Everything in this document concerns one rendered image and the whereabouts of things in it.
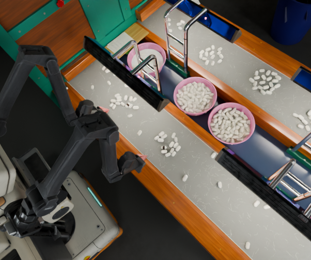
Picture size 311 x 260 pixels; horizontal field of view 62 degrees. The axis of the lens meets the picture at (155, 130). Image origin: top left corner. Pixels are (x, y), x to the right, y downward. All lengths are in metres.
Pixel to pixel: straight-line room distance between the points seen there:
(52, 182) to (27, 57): 0.47
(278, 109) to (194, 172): 0.63
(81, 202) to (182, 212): 0.89
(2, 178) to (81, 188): 1.07
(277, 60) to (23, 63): 1.45
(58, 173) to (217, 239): 0.84
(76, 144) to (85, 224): 1.22
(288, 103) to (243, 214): 0.72
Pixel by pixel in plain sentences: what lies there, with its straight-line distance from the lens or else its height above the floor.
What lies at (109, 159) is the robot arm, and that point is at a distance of 1.06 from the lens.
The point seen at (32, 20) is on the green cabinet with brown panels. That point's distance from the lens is 1.59.
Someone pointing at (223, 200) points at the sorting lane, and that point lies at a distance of 1.46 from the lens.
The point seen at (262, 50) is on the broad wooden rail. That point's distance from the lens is 1.90.
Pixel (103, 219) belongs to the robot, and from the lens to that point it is 1.99.
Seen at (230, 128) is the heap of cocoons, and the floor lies 0.74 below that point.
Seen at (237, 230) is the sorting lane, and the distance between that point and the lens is 1.46.
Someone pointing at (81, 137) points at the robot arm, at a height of 1.44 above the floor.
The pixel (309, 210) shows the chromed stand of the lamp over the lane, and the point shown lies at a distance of 1.15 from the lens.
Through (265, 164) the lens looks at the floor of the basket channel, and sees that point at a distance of 1.62.
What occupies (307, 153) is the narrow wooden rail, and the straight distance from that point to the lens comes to 1.63.
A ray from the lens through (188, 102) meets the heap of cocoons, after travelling 1.64.
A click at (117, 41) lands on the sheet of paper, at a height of 0.78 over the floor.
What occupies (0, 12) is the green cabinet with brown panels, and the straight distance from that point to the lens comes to 1.52.
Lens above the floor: 2.17
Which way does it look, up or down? 66 degrees down
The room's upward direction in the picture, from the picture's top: 16 degrees counter-clockwise
